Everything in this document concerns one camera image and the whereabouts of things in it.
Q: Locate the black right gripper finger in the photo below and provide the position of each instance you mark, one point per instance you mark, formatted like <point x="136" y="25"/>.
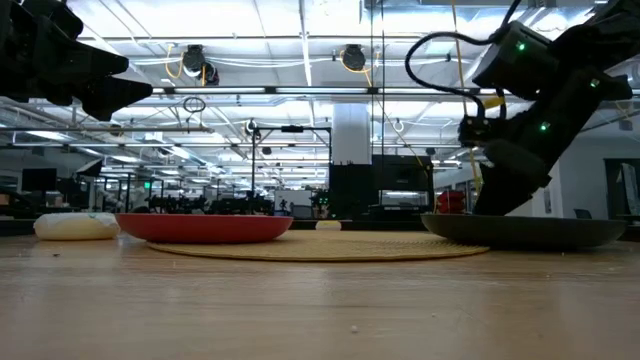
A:
<point x="505" y="197"/>

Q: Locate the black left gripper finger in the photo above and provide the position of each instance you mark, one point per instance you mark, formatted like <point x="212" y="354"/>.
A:
<point x="110" y="95"/>
<point x="90" y="62"/>

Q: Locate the large white frosted donut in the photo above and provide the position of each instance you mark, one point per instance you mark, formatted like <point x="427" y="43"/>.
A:
<point x="75" y="227"/>

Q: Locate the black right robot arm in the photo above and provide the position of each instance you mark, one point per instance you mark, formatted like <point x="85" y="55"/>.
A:
<point x="525" y="65"/>

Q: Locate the dark round plate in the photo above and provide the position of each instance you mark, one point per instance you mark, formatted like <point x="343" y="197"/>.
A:
<point x="525" y="231"/>

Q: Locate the red background object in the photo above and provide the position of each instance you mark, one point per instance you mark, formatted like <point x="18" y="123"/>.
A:
<point x="450" y="202"/>

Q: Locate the black computer tower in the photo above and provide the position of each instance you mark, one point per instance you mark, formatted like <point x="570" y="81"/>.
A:
<point x="400" y="175"/>

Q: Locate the black background monitor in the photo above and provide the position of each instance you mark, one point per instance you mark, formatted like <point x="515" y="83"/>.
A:
<point x="39" y="179"/>

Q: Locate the red plate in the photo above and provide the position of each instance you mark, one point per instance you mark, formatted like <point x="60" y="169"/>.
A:
<point x="205" y="229"/>

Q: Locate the round woven straw placemat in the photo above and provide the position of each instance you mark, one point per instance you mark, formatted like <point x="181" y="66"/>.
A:
<point x="325" y="247"/>

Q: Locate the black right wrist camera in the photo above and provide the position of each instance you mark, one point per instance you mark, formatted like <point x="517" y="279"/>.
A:
<point x="477" y="131"/>

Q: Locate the black background rig frame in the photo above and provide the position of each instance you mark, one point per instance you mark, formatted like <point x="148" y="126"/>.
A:
<point x="292" y="128"/>

